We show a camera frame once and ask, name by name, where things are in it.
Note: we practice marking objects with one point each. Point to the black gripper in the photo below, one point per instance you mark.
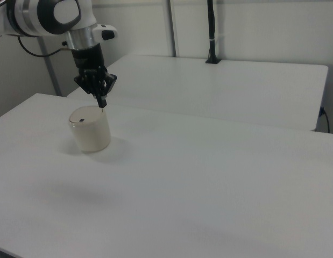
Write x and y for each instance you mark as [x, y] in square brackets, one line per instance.
[88, 60]

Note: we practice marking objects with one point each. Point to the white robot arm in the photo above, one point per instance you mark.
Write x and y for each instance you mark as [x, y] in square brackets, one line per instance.
[42, 16]

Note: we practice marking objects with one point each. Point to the white side table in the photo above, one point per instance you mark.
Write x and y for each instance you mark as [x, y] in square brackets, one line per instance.
[209, 91]

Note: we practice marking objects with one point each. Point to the grey metal partition post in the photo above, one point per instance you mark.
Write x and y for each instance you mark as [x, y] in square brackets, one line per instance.
[50, 70]
[173, 27]

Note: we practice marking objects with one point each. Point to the black camera stand pole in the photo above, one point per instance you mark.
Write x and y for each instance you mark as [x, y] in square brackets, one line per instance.
[212, 32]

